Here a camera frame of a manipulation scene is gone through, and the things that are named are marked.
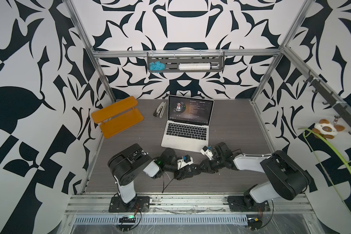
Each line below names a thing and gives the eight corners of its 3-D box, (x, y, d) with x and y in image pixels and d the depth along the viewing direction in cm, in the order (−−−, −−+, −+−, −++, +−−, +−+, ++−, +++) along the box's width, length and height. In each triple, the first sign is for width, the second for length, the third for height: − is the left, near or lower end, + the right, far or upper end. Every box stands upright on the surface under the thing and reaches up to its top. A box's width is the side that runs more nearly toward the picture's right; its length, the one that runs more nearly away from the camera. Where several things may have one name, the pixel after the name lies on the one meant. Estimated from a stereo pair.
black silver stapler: (153, 115, 112) (153, 113, 110) (161, 102, 120) (161, 100, 118) (163, 118, 110) (162, 116, 108) (170, 105, 118) (170, 103, 116)
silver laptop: (162, 147, 96) (160, 132, 82) (170, 112, 115) (169, 95, 100) (208, 153, 94) (214, 138, 79) (208, 116, 112) (213, 99, 98)
